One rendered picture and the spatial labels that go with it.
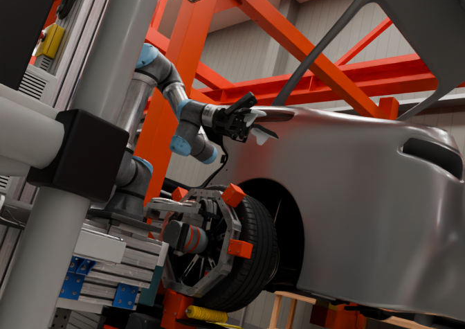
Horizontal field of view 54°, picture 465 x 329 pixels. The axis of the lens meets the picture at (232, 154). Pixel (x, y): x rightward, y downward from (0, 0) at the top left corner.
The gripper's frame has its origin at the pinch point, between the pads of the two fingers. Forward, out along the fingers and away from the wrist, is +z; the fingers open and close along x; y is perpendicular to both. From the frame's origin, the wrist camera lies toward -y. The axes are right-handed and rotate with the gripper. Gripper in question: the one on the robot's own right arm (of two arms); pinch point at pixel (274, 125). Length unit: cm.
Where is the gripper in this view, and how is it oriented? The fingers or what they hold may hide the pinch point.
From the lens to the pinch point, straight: 146.0
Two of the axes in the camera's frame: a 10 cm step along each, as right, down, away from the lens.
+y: -4.2, 8.6, -2.9
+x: -3.3, -4.4, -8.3
